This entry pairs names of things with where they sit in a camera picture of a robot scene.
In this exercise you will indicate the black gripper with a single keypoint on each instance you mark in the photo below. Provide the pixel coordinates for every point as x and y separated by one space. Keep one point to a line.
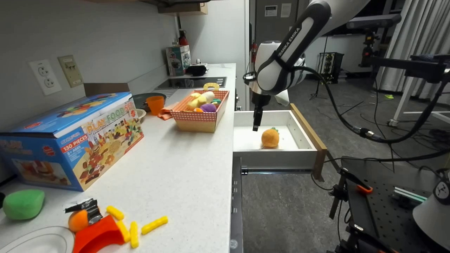
258 102

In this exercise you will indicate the orange pineapple plushie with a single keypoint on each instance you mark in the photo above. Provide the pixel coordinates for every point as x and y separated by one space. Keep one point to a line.
270 137

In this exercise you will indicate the wooden drawer with white interior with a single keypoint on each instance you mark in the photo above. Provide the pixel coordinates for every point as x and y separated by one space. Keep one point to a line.
284 142

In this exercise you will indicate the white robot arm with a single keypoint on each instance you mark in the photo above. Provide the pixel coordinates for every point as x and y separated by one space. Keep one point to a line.
275 66

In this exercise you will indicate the red checkered basket box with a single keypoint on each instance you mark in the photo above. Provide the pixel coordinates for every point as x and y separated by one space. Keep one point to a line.
198 121

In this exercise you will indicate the blue toy food box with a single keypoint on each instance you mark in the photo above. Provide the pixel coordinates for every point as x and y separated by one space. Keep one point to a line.
73 145

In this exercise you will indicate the yellow plush in basket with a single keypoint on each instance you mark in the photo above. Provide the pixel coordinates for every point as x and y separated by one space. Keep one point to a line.
205 101

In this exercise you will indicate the black induction cooktop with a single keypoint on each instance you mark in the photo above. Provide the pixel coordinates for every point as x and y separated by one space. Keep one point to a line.
189 83

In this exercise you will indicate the orange cup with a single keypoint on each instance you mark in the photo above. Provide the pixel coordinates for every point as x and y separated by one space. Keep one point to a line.
154 104

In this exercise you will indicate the red toy fries holder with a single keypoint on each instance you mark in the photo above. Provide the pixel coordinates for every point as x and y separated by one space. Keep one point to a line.
94 230

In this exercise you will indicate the white plate with yellow food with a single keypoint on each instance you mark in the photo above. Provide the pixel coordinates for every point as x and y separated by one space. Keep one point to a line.
52 239

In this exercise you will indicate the green plush toy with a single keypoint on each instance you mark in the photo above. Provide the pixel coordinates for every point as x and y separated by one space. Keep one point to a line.
23 204

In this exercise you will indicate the white wall outlet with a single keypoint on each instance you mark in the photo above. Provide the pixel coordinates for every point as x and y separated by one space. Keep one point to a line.
45 76

